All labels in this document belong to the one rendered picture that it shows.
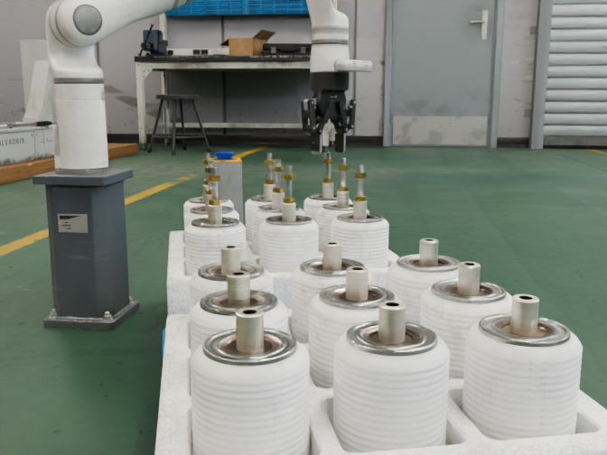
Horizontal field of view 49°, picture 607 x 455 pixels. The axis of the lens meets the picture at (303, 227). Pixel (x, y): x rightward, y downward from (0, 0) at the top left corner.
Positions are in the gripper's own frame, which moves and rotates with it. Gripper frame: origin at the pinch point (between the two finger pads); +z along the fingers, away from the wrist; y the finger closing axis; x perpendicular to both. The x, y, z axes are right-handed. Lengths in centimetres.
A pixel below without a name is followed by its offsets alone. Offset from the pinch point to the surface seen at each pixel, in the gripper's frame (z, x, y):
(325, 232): 14.0, 9.7, 11.8
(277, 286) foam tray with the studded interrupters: 18.6, 16.5, 30.5
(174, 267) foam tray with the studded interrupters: 17.2, 0.6, 37.9
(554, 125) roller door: 16, -156, -479
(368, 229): 10.9, 23.0, 16.7
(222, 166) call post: 5.0, -22.8, 7.9
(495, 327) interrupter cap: 10, 61, 48
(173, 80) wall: -22, -438, -285
